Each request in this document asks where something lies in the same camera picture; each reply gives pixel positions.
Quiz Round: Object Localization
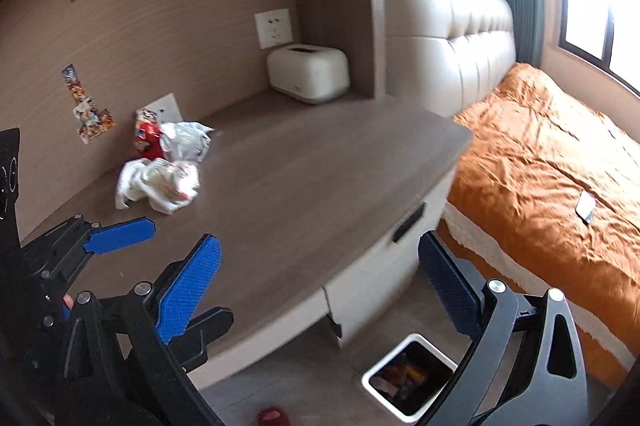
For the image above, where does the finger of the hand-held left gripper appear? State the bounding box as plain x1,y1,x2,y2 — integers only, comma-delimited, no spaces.
167,306,235,371
22,215,156,292

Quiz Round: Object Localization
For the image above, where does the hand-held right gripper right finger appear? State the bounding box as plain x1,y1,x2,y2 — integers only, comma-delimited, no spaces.
418,230,590,426

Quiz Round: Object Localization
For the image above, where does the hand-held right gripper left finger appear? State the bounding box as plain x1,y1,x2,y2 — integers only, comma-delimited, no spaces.
62,233,223,426

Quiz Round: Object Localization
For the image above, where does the white wrapper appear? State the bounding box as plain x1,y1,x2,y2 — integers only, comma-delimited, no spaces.
115,157,201,215

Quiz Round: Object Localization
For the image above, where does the white trash bin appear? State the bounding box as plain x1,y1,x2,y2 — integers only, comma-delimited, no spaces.
361,332,458,424

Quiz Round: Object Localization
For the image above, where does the white bed sheet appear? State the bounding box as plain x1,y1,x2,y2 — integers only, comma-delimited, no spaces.
439,201,638,389

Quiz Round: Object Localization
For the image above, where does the white drawer cabinet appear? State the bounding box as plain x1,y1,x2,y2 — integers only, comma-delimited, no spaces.
320,166,458,349

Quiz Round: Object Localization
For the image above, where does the red cartoon packet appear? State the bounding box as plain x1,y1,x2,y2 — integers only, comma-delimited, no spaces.
131,107,166,160

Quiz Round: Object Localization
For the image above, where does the red slipper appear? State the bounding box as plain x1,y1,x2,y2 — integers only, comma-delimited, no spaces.
257,407,291,426

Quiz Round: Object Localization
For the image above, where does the clear plastic bag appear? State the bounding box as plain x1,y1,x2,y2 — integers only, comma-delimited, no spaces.
159,121,217,165

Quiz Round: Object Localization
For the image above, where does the cartoon sticker strip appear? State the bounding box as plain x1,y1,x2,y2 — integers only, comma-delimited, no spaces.
61,63,116,145

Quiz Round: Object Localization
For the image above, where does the bed with orange blanket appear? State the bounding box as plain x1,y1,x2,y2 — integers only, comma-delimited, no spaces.
440,62,640,364

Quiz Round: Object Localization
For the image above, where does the smartphone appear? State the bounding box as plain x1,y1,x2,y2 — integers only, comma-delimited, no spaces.
575,190,599,226

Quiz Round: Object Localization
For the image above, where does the white tissue box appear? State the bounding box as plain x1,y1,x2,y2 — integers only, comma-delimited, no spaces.
266,45,350,105

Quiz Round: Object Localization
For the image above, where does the beige padded headboard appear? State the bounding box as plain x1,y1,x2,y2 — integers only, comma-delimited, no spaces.
380,0,517,119

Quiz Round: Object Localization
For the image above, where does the wooden desk with shelves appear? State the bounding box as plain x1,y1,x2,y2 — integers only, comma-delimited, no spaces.
0,0,476,392

